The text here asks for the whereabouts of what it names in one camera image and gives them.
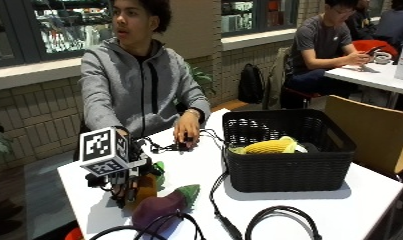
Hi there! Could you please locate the small black device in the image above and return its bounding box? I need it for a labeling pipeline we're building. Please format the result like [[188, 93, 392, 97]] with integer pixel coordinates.
[[173, 136, 196, 152]]

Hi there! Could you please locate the orange toy carrot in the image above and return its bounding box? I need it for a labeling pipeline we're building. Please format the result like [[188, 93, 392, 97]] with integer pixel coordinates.
[[131, 160, 167, 210]]

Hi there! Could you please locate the purple toy eggplant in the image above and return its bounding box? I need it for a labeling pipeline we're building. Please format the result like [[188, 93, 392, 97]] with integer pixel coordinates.
[[131, 184, 203, 232]]

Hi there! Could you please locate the white marker cube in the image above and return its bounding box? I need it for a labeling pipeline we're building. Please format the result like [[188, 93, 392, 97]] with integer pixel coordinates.
[[79, 126, 132, 177]]

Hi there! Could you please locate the red object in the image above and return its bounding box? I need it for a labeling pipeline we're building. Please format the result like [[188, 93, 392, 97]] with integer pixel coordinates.
[[64, 227, 85, 240]]

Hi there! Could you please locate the green leafy plant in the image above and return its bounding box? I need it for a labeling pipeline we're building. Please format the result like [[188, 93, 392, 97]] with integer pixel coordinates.
[[185, 62, 217, 97]]

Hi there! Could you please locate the yellow toy corn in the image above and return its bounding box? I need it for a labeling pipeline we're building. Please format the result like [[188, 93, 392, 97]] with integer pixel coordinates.
[[229, 135, 298, 156]]

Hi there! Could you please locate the black backpack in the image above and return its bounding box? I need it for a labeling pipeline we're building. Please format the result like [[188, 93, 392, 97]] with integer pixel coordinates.
[[237, 63, 266, 105]]

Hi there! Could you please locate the person in grey hoodie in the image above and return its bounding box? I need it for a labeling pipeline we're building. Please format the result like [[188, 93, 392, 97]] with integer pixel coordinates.
[[79, 0, 213, 158]]

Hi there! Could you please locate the black plastic basket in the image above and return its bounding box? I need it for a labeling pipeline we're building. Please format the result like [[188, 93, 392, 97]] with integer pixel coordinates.
[[221, 108, 358, 194]]

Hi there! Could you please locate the beige jacket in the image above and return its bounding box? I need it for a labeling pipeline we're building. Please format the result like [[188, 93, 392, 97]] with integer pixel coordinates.
[[261, 46, 294, 111]]

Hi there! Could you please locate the black round item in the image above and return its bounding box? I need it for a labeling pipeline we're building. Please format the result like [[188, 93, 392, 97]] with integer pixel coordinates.
[[301, 142, 322, 154]]

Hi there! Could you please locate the red chair seat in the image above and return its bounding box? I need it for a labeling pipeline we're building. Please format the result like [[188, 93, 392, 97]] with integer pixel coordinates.
[[282, 86, 324, 110]]

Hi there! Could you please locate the dark framed window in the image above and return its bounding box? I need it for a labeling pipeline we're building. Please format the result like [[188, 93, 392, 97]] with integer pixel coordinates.
[[0, 0, 117, 70], [220, 0, 300, 38]]

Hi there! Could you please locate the wooden chair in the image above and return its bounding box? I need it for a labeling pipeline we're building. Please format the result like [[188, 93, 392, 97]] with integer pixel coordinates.
[[324, 94, 403, 182]]

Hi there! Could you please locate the white table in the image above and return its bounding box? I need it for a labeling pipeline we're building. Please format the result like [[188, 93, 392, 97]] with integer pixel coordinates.
[[324, 61, 403, 109]]

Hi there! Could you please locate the white cup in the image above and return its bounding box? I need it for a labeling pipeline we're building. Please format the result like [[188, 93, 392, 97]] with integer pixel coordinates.
[[373, 51, 394, 65]]

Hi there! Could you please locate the red garment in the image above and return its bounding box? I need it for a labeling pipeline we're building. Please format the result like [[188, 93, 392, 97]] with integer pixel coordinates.
[[352, 39, 401, 62]]

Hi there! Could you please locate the black glove cable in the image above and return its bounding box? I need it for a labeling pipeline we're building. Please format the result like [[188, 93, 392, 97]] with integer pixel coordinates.
[[140, 135, 180, 154]]

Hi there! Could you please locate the wrist bracelet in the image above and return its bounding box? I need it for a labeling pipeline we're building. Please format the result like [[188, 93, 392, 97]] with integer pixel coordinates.
[[183, 108, 203, 118]]

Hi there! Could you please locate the thin black cable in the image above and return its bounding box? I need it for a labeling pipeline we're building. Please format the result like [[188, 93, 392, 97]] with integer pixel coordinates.
[[88, 211, 208, 240]]

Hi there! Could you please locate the long black cable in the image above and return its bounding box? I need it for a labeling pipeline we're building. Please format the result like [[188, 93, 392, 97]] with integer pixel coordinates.
[[197, 128, 245, 240]]

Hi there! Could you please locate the looped black cable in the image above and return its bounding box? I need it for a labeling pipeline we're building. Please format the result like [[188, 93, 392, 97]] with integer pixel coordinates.
[[244, 205, 324, 240]]

